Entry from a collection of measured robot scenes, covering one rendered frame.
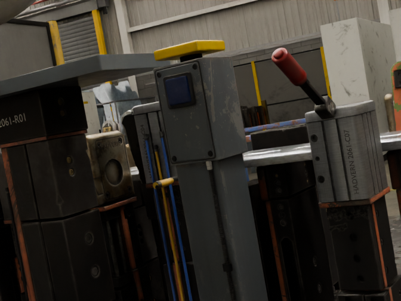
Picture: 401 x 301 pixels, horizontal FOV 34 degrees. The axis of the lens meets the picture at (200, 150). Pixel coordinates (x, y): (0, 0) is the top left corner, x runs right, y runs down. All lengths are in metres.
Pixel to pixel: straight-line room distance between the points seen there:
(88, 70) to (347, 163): 0.33
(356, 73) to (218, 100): 8.36
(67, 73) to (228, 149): 0.21
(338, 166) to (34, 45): 4.29
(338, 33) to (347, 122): 8.33
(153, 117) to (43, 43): 4.18
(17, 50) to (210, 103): 4.15
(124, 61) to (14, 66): 3.99
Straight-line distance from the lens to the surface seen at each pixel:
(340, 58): 9.11
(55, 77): 0.79
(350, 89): 9.08
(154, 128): 0.94
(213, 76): 0.71
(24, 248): 0.93
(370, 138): 0.85
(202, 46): 0.72
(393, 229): 1.78
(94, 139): 1.04
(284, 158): 0.97
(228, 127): 0.73
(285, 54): 0.71
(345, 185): 0.82
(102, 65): 0.74
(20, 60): 4.82
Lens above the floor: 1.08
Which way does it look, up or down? 3 degrees down
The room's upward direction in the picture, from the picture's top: 10 degrees counter-clockwise
